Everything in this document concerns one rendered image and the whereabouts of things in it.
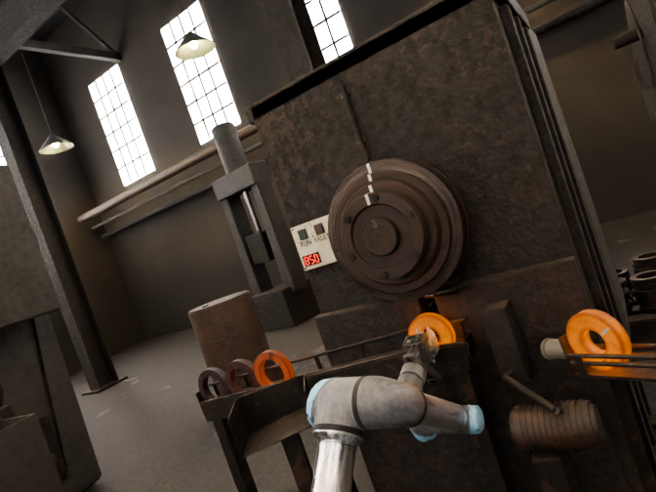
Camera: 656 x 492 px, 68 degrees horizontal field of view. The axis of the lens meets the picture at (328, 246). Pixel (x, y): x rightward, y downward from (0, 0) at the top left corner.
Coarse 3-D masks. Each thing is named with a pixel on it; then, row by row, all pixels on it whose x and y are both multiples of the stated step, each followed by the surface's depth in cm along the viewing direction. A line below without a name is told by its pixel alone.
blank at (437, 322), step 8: (432, 312) 163; (416, 320) 164; (424, 320) 162; (432, 320) 161; (440, 320) 159; (416, 328) 164; (424, 328) 163; (432, 328) 161; (440, 328) 160; (448, 328) 158; (440, 336) 160; (448, 336) 159; (440, 344) 161
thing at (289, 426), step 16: (288, 384) 177; (304, 384) 165; (240, 400) 176; (256, 400) 176; (272, 400) 177; (288, 400) 177; (304, 400) 177; (240, 416) 173; (256, 416) 176; (272, 416) 177; (288, 416) 175; (304, 416) 168; (240, 432) 165; (256, 432) 173; (272, 432) 166; (288, 432) 160; (240, 448) 158; (256, 448) 159; (288, 448) 164; (304, 448) 169; (304, 464) 165; (304, 480) 165
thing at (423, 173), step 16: (384, 160) 155; (400, 160) 152; (352, 176) 161; (416, 176) 151; (432, 176) 148; (336, 192) 166; (448, 192) 147; (336, 208) 167; (448, 208) 148; (464, 224) 152; (464, 240) 154; (336, 256) 171; (448, 256) 151; (448, 272) 152; (368, 288) 167; (432, 288) 156
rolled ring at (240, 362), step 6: (234, 360) 211; (240, 360) 209; (246, 360) 209; (228, 366) 212; (234, 366) 210; (240, 366) 208; (246, 366) 207; (252, 366) 207; (228, 372) 212; (234, 372) 215; (252, 372) 206; (228, 378) 213; (234, 378) 215; (252, 378) 206; (228, 384) 214; (234, 384) 214; (258, 384) 205; (234, 390) 213; (240, 390) 213
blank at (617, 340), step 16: (576, 320) 125; (592, 320) 121; (608, 320) 118; (576, 336) 126; (608, 336) 118; (624, 336) 116; (576, 352) 128; (592, 352) 124; (608, 352) 119; (624, 352) 116; (608, 368) 121
